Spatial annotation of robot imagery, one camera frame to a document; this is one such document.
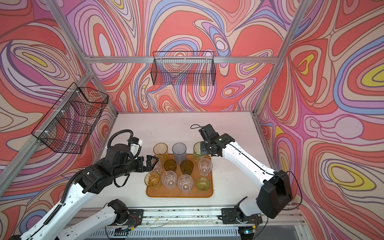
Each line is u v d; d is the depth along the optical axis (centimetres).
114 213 61
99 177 46
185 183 84
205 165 88
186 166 84
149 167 60
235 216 73
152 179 84
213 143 56
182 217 75
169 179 85
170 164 88
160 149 82
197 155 77
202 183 84
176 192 82
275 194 40
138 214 75
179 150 90
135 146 61
